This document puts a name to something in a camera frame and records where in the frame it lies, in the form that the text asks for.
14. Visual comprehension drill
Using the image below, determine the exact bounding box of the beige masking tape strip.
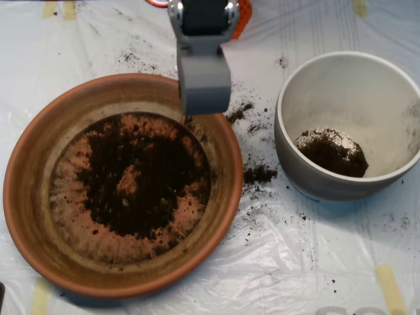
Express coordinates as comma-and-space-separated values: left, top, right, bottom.
352, 0, 368, 18
375, 264, 408, 315
30, 278, 52, 315
62, 1, 78, 20
41, 1, 56, 19

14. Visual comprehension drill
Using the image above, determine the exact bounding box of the dark soil heap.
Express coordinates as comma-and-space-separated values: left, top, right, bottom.
294, 127, 369, 178

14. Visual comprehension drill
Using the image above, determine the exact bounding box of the large spilled soil clump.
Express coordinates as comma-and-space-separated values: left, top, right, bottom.
243, 165, 278, 184

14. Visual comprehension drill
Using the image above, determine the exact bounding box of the terracotta clay saucer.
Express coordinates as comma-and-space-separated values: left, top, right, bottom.
2, 72, 244, 299

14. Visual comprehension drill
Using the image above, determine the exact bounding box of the dark soil pile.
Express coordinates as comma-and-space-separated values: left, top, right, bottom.
77, 114, 201, 240

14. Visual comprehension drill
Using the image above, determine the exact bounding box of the white ceramic pot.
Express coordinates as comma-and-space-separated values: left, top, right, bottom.
274, 51, 420, 201

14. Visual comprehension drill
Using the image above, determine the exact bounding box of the clear plastic cover sheet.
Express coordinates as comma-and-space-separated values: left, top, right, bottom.
0, 0, 420, 315

